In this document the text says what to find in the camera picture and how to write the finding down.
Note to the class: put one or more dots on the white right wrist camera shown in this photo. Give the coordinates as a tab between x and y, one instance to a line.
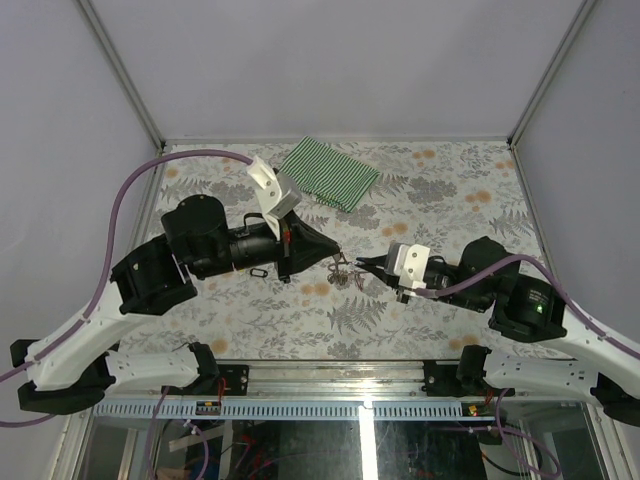
408	263

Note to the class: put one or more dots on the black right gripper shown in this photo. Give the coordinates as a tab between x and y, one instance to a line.
376	264

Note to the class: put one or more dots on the aluminium mounting rail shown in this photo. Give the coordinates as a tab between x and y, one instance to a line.
332	378

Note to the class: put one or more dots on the floral patterned table mat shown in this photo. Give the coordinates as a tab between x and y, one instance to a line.
439	194

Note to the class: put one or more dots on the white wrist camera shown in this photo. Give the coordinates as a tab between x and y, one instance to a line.
277	194
408	263

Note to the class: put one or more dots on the white slotted cable duct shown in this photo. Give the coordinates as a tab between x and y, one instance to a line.
247	409

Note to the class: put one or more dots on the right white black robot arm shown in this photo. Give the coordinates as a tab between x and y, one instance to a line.
527	305

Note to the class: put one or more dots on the black tag with white label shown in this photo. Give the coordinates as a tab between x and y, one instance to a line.
258	273

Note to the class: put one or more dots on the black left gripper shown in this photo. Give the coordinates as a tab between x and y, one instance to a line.
301	247

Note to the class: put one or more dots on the large silver keyring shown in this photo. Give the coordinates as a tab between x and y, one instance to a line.
342	274

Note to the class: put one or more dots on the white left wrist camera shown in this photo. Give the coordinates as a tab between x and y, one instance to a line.
277	194

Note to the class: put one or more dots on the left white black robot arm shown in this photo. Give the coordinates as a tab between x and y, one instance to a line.
70	374

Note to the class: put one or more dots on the green white striped cloth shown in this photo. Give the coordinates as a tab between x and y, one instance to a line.
333	178

